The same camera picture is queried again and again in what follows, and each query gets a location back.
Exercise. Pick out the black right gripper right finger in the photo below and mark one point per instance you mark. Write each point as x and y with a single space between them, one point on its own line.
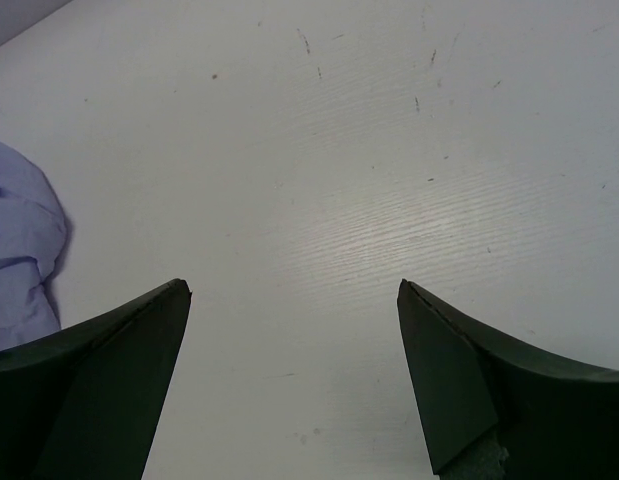
494 407

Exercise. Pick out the lilac zip jacket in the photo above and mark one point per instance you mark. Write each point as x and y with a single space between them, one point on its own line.
33 234

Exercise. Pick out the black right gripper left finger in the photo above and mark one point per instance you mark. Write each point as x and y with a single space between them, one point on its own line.
85 402

